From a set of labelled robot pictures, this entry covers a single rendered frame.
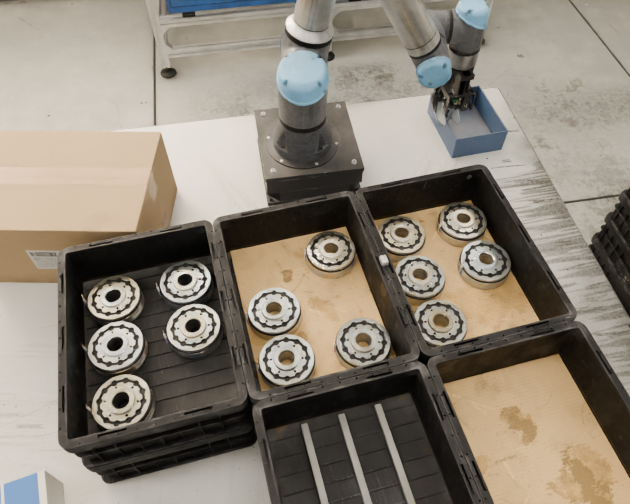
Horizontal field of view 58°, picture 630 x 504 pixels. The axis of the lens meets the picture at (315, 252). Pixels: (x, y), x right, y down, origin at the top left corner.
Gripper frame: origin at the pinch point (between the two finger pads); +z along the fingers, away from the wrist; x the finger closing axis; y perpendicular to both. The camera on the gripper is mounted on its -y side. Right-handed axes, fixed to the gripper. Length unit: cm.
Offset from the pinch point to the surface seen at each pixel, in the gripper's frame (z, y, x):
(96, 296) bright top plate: -10, 44, -91
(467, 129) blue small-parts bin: 4.9, 0.4, 8.4
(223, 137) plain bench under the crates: 5, -13, -60
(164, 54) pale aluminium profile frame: 63, -143, -80
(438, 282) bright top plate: -11, 57, -24
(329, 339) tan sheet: -8, 63, -48
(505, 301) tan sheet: -8, 62, -12
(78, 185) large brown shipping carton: -14, 17, -94
